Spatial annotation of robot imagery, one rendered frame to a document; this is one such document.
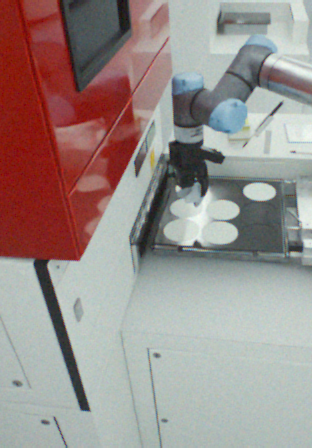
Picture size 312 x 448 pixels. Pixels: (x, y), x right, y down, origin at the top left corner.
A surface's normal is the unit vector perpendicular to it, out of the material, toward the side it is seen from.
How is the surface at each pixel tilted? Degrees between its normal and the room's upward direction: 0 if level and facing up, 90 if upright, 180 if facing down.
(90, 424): 90
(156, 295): 0
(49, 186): 90
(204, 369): 90
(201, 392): 90
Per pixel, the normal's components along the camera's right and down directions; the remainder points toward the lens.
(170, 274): -0.02, -0.81
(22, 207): -0.12, 0.58
